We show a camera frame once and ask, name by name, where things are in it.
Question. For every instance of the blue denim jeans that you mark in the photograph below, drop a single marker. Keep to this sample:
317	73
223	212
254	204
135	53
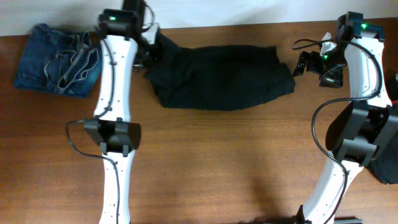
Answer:
59	62

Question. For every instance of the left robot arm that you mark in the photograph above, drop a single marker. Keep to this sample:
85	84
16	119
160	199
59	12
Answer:
127	42

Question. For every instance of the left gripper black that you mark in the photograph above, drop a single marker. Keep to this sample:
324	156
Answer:
155	60

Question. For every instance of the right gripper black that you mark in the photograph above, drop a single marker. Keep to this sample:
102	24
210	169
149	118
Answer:
335	81

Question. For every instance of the black shorts garment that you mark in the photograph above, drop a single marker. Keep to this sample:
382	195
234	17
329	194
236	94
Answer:
224	77

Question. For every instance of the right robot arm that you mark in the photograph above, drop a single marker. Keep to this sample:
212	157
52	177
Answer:
362	131

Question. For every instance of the dark garment with red trim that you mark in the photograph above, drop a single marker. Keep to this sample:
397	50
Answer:
384	168

